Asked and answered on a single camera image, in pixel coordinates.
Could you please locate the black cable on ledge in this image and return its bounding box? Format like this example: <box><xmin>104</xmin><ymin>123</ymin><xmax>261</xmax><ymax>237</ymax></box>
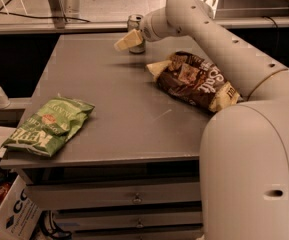
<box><xmin>0</xmin><ymin>0</ymin><xmax>92</xmax><ymax>26</ymax></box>

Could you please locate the silver 7up soda can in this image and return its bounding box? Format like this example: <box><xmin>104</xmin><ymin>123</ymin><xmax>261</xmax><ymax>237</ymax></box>
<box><xmin>127</xmin><ymin>14</ymin><xmax>145</xmax><ymax>54</ymax></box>

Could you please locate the middle drawer with knob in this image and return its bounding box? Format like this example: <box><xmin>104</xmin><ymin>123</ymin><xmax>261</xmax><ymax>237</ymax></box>
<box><xmin>55</xmin><ymin>210</ymin><xmax>202</xmax><ymax>231</ymax></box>

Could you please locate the brown salt chip bag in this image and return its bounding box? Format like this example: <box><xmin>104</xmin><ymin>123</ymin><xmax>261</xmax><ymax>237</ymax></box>
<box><xmin>146</xmin><ymin>51</ymin><xmax>240</xmax><ymax>113</ymax></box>

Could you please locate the white cardboard box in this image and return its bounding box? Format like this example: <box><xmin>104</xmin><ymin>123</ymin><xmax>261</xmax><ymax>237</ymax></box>
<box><xmin>0</xmin><ymin>124</ymin><xmax>42</xmax><ymax>240</ymax></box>

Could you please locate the grey drawer cabinet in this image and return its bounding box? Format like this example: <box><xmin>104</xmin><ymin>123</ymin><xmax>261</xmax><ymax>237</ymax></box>
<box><xmin>1</xmin><ymin>33</ymin><xmax>210</xmax><ymax>240</ymax></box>

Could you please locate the green jalapeno chip bag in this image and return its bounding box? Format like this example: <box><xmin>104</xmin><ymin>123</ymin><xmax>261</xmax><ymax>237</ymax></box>
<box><xmin>2</xmin><ymin>96</ymin><xmax>95</xmax><ymax>157</ymax></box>

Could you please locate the drawer with knob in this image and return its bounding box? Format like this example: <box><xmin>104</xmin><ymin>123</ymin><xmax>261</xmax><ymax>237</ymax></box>
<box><xmin>55</xmin><ymin>210</ymin><xmax>202</xmax><ymax>231</ymax></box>
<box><xmin>25</xmin><ymin>182</ymin><xmax>201</xmax><ymax>210</ymax></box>

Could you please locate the top drawer with knob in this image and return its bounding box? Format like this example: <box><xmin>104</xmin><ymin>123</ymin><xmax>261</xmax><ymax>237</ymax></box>
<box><xmin>25</xmin><ymin>182</ymin><xmax>201</xmax><ymax>210</ymax></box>

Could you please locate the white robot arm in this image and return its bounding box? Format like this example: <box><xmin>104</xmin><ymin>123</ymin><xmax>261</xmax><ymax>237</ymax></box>
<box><xmin>115</xmin><ymin>0</ymin><xmax>289</xmax><ymax>240</ymax></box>

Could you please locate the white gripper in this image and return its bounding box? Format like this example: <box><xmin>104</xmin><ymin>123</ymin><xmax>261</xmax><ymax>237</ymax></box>
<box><xmin>114</xmin><ymin>7</ymin><xmax>181</xmax><ymax>51</ymax></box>

